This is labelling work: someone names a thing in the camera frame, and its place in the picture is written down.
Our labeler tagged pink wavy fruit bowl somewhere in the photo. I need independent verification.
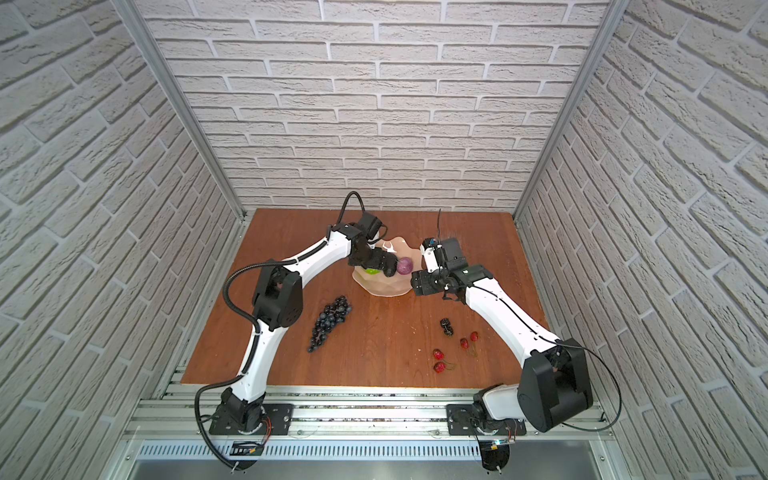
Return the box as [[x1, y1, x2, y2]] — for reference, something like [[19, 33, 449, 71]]
[[352, 237, 423, 298]]

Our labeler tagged purple fake onion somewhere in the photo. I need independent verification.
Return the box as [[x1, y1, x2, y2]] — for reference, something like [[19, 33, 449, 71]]
[[396, 257, 414, 275]]

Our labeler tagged small dark berry cluster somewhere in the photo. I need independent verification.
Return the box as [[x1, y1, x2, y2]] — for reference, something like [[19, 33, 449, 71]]
[[439, 318, 454, 336]]

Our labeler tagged dark grape bunch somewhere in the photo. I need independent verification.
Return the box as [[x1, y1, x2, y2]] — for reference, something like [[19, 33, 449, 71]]
[[307, 295, 352, 353]]

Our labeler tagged red cherry pair front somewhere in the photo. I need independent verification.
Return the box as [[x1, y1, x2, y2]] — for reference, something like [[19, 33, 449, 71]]
[[432, 349, 456, 373]]

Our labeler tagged red cherry pair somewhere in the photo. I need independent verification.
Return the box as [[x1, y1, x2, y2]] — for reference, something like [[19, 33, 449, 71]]
[[459, 331, 479, 355], [432, 349, 456, 373]]

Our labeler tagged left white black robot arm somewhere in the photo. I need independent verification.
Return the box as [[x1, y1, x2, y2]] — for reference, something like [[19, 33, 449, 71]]
[[209, 214, 397, 435]]

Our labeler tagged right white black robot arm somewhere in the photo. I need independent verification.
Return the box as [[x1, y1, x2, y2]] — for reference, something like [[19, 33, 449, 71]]
[[411, 265, 594, 432]]

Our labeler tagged red cherry pair right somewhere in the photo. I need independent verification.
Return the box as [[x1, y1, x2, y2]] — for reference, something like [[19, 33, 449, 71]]
[[459, 331, 479, 355]]

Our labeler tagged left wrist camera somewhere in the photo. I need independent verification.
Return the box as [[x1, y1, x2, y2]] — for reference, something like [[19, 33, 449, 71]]
[[354, 211, 384, 244]]

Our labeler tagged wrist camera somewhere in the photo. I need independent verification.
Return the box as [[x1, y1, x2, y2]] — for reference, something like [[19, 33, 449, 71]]
[[354, 211, 384, 244], [420, 238, 469, 273]]

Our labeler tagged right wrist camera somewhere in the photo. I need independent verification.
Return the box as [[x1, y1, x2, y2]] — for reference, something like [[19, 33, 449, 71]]
[[420, 238, 469, 273]]

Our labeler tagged right thin black cable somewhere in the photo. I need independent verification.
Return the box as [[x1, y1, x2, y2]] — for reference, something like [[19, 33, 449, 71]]
[[557, 338, 624, 433]]

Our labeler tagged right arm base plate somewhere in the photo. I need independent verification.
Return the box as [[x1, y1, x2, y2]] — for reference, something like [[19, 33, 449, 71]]
[[446, 404, 527, 438]]

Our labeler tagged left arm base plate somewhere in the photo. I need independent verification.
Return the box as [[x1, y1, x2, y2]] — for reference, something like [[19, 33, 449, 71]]
[[208, 403, 294, 436]]

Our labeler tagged aluminium rail frame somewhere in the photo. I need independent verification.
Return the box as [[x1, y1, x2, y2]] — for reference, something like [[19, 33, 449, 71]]
[[122, 385, 614, 442]]

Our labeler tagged right corner metal post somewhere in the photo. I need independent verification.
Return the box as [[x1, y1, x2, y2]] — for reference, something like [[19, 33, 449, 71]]
[[512, 0, 630, 222]]

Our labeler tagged corner metal post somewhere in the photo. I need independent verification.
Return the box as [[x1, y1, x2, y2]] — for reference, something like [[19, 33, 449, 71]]
[[512, 0, 630, 222], [113, 0, 247, 222]]

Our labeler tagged left corner metal post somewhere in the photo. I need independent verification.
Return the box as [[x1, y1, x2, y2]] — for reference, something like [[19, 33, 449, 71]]
[[113, 0, 247, 222]]

